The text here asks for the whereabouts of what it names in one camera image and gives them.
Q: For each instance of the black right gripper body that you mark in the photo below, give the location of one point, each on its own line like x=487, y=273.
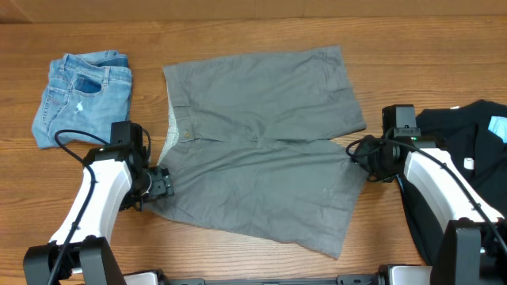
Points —
x=371, y=157

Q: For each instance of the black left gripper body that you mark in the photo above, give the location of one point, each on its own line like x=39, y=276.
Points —
x=160, y=184

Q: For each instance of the grey cotton shorts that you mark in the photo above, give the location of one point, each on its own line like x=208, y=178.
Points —
x=251, y=146

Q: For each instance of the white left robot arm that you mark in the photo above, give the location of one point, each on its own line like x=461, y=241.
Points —
x=116, y=176

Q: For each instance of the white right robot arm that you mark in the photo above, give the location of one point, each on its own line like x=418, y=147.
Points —
x=472, y=249

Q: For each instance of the black t-shirt pile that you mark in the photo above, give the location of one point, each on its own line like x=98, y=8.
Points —
x=475, y=137

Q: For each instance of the folded blue denim shorts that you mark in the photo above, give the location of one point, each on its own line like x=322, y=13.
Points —
x=85, y=92

